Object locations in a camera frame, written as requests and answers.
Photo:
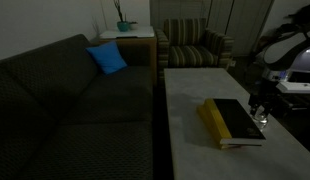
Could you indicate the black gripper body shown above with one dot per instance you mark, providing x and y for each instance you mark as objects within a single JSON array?
[{"x": 266, "y": 91}]

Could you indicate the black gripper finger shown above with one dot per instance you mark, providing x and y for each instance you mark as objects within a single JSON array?
[
  {"x": 266, "y": 110},
  {"x": 253, "y": 109}
]

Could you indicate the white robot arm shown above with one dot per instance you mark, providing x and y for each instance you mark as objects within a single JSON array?
[{"x": 291, "y": 50}]

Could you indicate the small clear glass object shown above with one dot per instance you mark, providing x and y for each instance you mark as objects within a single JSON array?
[{"x": 261, "y": 122}]

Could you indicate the black book yellow spine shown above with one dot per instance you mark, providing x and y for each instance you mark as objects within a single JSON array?
[{"x": 238, "y": 118}]

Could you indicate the yellow reddish book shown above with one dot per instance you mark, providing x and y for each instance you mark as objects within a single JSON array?
[{"x": 203, "y": 115}]

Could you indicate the striped armchair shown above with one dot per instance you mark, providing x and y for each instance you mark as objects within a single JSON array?
[{"x": 191, "y": 55}]

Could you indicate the wooden side table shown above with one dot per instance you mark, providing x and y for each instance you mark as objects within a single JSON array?
[{"x": 141, "y": 50}]

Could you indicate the small white pot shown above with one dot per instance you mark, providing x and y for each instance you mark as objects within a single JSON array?
[{"x": 133, "y": 25}]

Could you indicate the teal plant pot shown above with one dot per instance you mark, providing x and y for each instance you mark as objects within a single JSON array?
[{"x": 123, "y": 26}]

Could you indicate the blue cushion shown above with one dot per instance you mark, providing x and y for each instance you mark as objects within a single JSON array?
[{"x": 106, "y": 58}]

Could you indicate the green potted plant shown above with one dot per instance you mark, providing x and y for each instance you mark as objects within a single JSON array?
[{"x": 119, "y": 10}]

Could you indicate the dark grey sofa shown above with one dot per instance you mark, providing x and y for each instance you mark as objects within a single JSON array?
[{"x": 78, "y": 100}]

